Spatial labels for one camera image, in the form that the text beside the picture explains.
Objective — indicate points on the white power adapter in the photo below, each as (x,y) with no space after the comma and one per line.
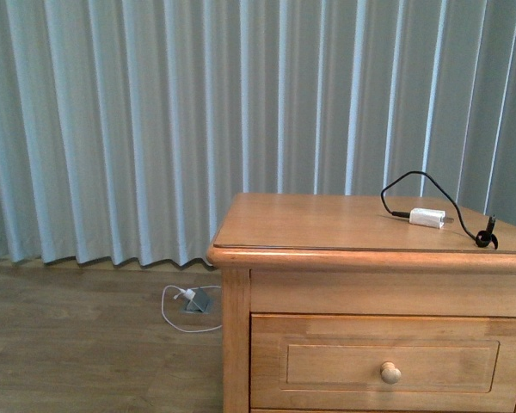
(432,218)

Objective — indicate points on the pale green pleated curtain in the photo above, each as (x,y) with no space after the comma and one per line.
(126,127)

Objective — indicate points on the wooden nightstand cabinet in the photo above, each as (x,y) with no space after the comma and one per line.
(334,255)

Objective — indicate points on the white floor charger plug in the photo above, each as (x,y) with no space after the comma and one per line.
(188,294)

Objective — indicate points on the open metal floor socket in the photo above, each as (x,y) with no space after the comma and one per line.
(201,303)

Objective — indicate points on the wooden drawer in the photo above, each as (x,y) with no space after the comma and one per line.
(383,363)

